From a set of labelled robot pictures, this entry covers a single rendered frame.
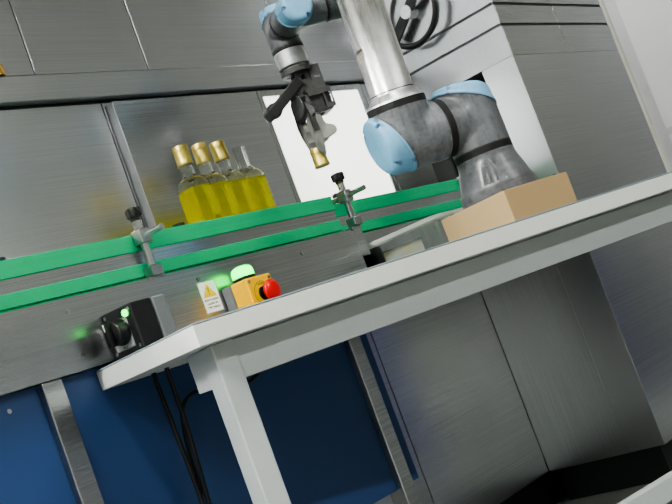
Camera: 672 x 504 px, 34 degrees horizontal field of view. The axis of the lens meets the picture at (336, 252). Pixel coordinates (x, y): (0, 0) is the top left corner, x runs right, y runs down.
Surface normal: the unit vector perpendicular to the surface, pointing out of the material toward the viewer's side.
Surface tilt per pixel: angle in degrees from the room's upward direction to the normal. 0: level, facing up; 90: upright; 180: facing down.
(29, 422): 90
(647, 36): 90
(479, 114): 90
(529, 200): 90
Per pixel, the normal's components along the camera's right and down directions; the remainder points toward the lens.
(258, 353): 0.55, -0.28
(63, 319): 0.71, -0.32
